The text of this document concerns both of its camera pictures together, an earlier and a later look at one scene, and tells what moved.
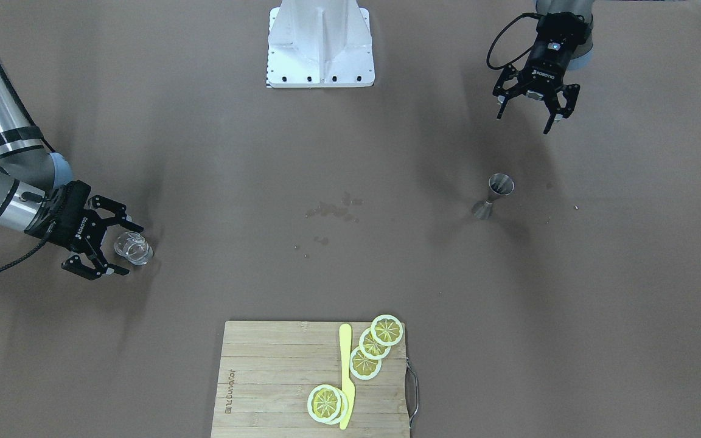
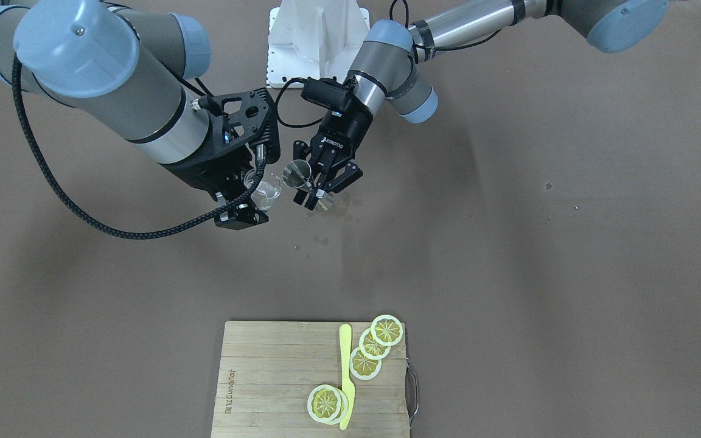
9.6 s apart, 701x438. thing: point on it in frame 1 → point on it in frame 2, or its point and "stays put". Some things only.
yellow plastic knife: (345, 335) stays put
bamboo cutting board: (268, 369) stays put
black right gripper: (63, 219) → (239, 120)
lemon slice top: (387, 330) stays put
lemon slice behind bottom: (344, 407) stays put
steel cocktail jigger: (500, 184) → (297, 174)
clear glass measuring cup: (133, 246) → (264, 193)
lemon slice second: (369, 348) stays put
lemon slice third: (362, 367) stays put
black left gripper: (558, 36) → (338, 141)
